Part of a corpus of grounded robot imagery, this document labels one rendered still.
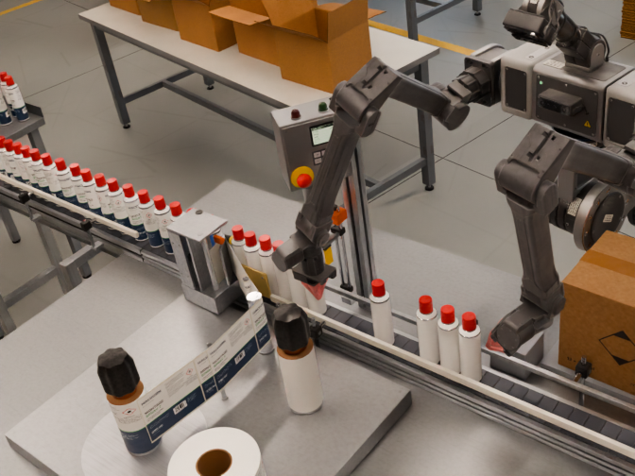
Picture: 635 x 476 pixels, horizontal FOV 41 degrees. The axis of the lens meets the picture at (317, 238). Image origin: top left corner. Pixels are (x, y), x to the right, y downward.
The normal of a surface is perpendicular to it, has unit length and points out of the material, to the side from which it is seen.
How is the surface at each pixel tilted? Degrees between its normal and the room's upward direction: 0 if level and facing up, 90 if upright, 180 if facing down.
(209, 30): 90
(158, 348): 0
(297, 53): 90
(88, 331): 0
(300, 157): 90
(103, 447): 0
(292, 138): 90
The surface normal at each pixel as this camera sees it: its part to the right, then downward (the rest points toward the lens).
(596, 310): -0.64, 0.51
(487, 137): -0.14, -0.80
